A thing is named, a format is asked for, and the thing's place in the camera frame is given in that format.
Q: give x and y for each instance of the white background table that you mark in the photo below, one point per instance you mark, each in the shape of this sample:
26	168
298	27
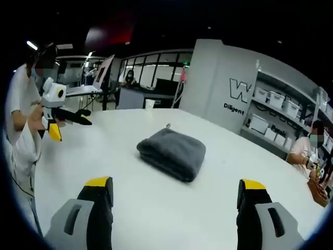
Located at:
83	90

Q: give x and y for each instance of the ceiling light strip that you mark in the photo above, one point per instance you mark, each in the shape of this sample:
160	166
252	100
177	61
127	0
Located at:
31	45

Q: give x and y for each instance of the person's left hand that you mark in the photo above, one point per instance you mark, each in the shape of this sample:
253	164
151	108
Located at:
37	118

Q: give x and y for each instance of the group of white storage boxes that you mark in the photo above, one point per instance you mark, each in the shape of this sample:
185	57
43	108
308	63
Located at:
276	99

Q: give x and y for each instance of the operator in white shirt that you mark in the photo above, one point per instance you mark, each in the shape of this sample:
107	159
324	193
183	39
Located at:
23	88

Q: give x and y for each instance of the grey desk partition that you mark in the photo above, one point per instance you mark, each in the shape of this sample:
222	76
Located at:
131	98

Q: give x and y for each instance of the pink hanging object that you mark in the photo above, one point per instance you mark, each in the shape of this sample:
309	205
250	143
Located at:
183	76

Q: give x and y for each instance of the grey towel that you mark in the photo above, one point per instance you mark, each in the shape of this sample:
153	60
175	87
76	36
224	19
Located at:
171	153

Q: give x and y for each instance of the brown wooden box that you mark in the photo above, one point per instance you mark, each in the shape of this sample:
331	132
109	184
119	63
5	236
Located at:
318	190

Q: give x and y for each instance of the white paper cup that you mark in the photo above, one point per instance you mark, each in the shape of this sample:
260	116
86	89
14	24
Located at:
149	104

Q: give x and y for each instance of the leaning white display board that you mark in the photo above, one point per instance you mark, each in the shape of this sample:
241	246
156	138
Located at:
104	71

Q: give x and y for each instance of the grey shelving rack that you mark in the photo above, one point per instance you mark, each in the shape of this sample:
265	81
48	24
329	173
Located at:
283	122

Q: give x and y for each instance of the black monitor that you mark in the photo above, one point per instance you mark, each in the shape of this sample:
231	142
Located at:
167	86

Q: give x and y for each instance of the person's head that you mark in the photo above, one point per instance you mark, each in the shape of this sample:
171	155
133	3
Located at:
44	54

